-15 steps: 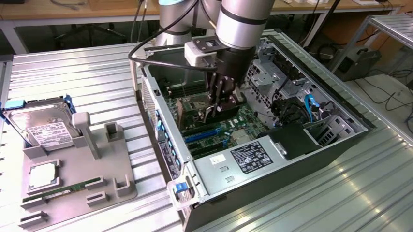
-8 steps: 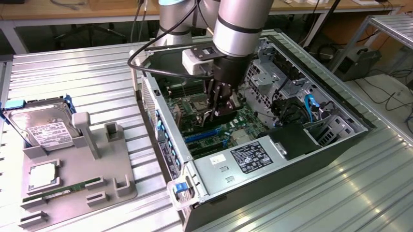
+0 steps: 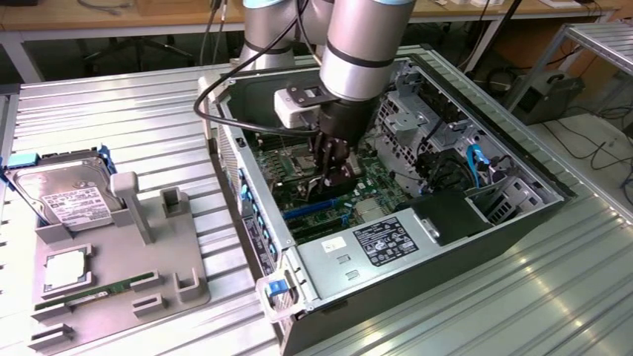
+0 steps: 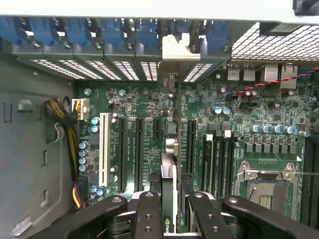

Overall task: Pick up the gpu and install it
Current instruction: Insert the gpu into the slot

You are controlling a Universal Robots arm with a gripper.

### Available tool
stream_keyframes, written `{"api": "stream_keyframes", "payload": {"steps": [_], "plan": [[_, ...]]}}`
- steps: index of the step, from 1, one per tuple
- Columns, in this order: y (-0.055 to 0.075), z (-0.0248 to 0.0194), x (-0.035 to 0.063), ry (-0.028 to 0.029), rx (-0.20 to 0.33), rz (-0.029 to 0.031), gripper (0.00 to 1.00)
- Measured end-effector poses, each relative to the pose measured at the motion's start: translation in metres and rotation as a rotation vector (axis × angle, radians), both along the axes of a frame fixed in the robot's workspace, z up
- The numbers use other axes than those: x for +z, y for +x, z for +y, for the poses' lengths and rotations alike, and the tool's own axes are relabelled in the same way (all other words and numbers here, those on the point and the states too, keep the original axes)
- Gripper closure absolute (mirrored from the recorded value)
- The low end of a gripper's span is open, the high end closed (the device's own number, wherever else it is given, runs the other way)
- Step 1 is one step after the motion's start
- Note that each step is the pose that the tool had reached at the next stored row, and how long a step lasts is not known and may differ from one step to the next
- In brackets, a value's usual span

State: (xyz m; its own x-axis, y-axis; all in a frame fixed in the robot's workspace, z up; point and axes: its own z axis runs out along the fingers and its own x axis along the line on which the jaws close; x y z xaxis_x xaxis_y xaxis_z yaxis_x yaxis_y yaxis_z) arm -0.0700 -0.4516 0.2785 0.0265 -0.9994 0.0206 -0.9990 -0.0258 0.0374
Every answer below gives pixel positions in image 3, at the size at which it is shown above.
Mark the silver chipset heat sink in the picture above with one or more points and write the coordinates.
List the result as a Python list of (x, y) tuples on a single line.
[(373, 210)]

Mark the dark low-profile graphics card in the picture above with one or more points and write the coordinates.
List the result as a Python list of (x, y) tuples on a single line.
[(295, 193)]

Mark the gray power supply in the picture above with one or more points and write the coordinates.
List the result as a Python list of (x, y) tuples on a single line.
[(335, 274)]

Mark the hard disk drive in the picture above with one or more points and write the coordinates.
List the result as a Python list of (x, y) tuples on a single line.
[(24, 161)]

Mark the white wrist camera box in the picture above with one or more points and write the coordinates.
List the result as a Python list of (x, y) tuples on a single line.
[(289, 109)]

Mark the wooden desk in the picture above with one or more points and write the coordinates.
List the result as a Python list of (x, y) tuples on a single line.
[(73, 20)]

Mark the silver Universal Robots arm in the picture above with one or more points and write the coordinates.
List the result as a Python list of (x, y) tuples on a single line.
[(355, 55)]

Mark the metal drive cage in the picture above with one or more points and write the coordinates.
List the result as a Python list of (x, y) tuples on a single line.
[(399, 122)]

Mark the blue expansion slot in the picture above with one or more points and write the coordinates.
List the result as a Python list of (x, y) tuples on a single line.
[(309, 210)]

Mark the black expansion slot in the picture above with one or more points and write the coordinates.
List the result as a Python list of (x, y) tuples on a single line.
[(318, 231), (315, 223)]

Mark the gray parts rack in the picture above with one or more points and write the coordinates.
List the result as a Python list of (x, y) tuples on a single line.
[(118, 259)]

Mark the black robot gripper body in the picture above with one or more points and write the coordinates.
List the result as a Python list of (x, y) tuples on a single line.
[(345, 120)]

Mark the silver CPU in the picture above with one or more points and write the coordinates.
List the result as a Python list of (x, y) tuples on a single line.
[(66, 270)]

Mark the CPU socket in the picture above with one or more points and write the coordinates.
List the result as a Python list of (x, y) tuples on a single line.
[(302, 162)]

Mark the silver hard disk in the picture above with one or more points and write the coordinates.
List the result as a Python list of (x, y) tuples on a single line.
[(64, 193)]

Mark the black office chair base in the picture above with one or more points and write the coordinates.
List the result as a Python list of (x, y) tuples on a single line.
[(142, 46)]

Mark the green motherboard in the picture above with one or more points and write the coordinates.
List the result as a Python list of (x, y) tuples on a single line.
[(375, 185)]

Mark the black RAM slot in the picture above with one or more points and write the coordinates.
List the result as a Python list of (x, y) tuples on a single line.
[(278, 145), (277, 138)]

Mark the metal disk bay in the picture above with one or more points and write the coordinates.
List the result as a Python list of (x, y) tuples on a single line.
[(499, 207)]

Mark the black box on floor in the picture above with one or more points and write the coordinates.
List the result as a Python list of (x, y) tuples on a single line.
[(549, 96)]

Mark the open dark PC case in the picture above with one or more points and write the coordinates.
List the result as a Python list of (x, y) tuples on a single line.
[(445, 278)]

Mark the metal slat table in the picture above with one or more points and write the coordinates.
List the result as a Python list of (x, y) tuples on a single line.
[(602, 41)]

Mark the green RAM stick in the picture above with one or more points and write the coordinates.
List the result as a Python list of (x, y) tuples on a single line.
[(98, 293)]

